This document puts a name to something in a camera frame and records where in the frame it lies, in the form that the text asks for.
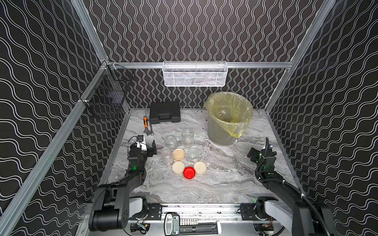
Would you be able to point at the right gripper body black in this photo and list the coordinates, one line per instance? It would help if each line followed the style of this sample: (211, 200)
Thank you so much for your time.
(255, 154)

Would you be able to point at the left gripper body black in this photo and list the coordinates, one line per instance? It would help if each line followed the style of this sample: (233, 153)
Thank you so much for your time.
(147, 150)

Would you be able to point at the jar with red lid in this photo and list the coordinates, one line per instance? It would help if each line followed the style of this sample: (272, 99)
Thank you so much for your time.
(166, 155)

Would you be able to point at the glass jar with tea leaves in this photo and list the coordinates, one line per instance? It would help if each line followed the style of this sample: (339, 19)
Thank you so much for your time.
(171, 142)

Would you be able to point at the tan jar lid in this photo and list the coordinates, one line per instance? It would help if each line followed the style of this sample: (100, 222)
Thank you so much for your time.
(179, 154)

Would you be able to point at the cream lid of back jar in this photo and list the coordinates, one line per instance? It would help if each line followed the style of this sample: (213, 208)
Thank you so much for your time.
(178, 167)

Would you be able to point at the jar with cream lid front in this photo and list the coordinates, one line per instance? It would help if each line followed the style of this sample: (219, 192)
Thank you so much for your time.
(187, 138)

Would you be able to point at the jar with cream lid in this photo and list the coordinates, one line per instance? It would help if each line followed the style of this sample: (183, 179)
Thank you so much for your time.
(193, 155)
(187, 138)

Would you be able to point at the jar with cream lid back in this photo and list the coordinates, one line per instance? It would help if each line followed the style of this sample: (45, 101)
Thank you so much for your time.
(193, 155)

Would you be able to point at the red jar lid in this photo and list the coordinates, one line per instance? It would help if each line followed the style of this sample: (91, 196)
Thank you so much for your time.
(189, 173)

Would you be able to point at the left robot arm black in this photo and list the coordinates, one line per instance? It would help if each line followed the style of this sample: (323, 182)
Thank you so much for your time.
(112, 206)

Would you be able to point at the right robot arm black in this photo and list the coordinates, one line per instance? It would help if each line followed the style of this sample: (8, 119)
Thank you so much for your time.
(291, 208)

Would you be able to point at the black plastic tool case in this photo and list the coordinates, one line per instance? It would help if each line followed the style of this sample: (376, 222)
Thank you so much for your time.
(161, 112)

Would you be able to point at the trash bin with yellow bag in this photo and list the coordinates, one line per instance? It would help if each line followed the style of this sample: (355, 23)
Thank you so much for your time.
(229, 116)

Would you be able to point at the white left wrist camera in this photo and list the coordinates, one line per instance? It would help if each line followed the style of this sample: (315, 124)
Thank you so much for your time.
(140, 141)

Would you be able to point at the orange handled wrench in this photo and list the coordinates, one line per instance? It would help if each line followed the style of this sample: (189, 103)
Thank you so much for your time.
(147, 128)

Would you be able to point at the black wire basket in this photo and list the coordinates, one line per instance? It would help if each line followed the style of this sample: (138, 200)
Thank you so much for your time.
(107, 98)

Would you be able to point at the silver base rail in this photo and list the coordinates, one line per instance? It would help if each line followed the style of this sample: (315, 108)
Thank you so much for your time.
(203, 211)

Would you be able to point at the white wire mesh basket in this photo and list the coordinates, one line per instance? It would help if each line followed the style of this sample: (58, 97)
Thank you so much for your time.
(194, 74)

